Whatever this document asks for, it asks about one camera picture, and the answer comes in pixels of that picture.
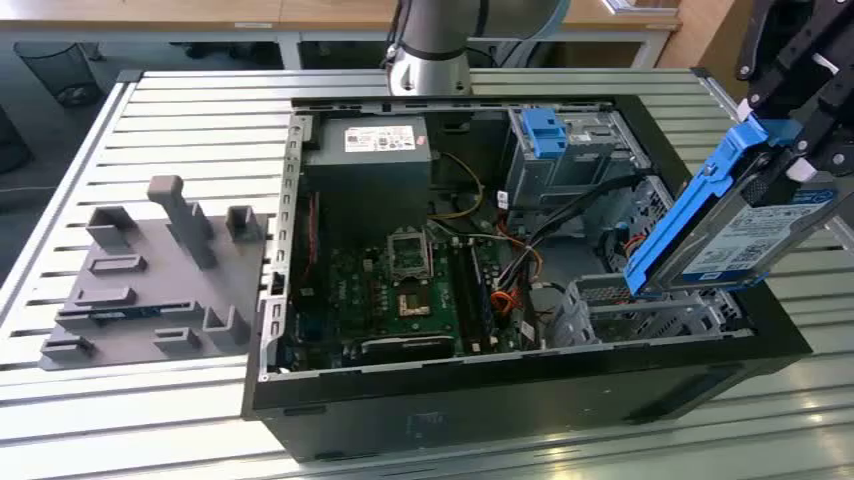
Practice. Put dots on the hard disk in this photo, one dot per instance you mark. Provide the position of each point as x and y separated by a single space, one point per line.
734 235

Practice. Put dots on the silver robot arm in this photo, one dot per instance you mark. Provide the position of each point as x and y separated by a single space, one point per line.
434 30

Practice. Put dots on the metal disk bay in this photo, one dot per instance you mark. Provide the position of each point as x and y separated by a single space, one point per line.
567 327

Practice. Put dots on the black RAM slot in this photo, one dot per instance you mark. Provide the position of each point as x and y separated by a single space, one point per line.
463 295
482 295

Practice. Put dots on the grey metal drive cage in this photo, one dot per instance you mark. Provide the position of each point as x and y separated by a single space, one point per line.
581 165

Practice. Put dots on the grey power supply unit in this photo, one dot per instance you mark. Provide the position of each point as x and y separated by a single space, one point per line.
367 185

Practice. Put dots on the CPU socket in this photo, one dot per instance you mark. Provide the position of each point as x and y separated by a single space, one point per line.
414 304

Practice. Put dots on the green motherboard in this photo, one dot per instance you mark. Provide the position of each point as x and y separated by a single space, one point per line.
360 295

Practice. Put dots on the black graphics card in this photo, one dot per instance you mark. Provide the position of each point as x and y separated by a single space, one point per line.
407 347

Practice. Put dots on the black PC case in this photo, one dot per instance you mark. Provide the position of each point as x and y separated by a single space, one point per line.
467 415

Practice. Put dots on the wooden desk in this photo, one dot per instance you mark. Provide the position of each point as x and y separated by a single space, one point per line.
200 12

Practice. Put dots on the grey parts rack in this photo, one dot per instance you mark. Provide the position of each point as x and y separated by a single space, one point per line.
160 280

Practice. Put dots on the black mesh waste bin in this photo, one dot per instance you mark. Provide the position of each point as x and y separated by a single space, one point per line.
56 70

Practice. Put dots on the RAM stick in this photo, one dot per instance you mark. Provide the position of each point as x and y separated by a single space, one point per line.
127 314

